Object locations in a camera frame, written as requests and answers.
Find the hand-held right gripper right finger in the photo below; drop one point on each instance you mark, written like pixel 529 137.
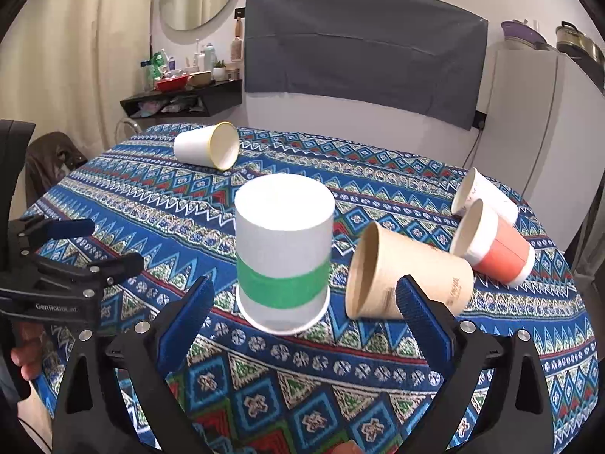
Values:
pixel 420 321

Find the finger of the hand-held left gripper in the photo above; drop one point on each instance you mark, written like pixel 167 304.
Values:
pixel 71 230
pixel 113 267

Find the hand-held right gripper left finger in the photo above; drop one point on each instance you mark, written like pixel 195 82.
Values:
pixel 189 321

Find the brown paper cup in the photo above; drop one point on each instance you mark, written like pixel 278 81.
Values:
pixel 420 260

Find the white and orange cup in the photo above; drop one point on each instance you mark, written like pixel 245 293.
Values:
pixel 503 250

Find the white cup with green band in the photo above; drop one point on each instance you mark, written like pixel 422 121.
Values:
pixel 283 241

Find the plain white paper cup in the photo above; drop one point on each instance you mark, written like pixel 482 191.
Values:
pixel 489 194

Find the white cup with yellow rim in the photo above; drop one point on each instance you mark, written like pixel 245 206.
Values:
pixel 194 145

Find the person's left hand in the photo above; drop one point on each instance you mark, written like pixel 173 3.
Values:
pixel 29 354

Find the person's right hand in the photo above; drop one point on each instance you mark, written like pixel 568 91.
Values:
pixel 346 448

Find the blue patterned cloth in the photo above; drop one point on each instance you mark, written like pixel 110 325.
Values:
pixel 142 208

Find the brown jacket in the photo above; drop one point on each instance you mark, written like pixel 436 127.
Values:
pixel 47 165

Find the clear plastic chair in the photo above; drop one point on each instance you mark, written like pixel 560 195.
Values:
pixel 126 127

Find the cream curtain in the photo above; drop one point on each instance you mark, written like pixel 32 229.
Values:
pixel 71 56

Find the red bowl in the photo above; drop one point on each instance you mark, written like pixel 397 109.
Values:
pixel 171 84

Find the green plastic bottle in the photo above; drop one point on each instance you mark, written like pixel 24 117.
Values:
pixel 153 68

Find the tan bowl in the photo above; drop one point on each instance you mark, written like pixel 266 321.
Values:
pixel 201 78

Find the slim white bottle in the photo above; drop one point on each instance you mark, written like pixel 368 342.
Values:
pixel 199 56

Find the small potted plant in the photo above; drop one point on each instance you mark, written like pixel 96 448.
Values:
pixel 219 72

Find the white and blue bottle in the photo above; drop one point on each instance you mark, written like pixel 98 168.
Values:
pixel 210 56

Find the white refrigerator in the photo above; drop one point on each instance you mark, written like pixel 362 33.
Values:
pixel 543 127

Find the beige tall bottle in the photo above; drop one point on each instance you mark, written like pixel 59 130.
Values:
pixel 237 40

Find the purple basin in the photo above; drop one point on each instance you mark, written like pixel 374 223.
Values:
pixel 522 35

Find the metal pot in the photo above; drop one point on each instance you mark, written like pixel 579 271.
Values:
pixel 576 42

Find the black wall shelf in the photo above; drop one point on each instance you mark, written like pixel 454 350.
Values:
pixel 222 95

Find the dark grey wall cloth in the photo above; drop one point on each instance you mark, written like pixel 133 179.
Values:
pixel 359 47

